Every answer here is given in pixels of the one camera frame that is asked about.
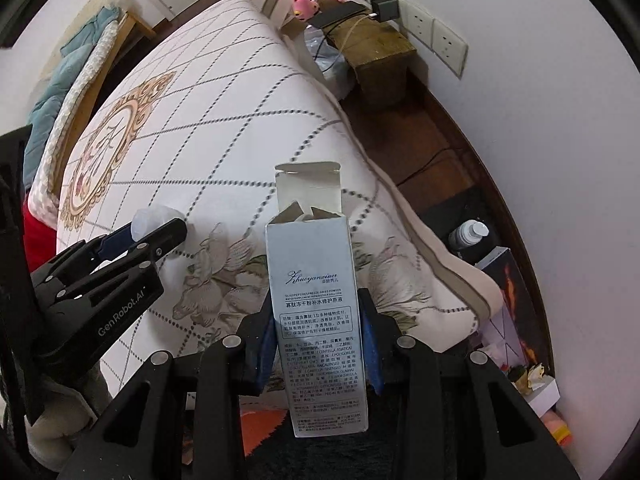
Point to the teal duvet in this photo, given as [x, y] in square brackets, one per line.
[74, 55]

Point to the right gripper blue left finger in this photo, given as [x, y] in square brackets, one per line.
[180, 418]

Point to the white bottle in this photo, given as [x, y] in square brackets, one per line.
[467, 235]

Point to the pink checkered bed sheet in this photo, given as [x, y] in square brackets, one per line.
[43, 199]

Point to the white cosmetic carton box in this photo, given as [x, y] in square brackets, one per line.
[314, 300]

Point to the brown wooden box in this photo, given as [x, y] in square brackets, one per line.
[378, 54]

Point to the red blanket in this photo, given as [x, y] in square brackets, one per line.
[39, 240]

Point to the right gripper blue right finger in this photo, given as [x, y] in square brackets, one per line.
[451, 415]

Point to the black power adapter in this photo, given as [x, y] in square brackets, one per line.
[385, 10]

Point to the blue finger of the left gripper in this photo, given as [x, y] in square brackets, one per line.
[77, 269]
[116, 243]

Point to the white wall socket strip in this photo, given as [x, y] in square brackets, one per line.
[446, 44]

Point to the white patterned tablecloth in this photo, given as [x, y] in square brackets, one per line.
[200, 126]

